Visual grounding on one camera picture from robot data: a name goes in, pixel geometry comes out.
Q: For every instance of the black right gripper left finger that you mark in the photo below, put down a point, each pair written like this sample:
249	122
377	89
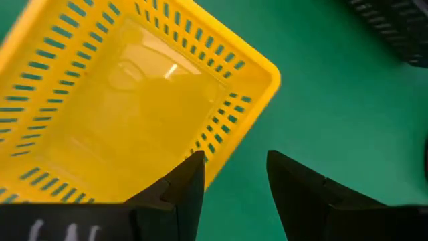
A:
184	201

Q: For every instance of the black plastic basket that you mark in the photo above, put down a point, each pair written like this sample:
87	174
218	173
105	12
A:
401	33

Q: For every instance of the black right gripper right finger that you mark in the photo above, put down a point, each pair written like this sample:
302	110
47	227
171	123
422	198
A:
301	201

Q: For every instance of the yellow plastic basket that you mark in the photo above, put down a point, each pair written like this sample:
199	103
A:
133	117

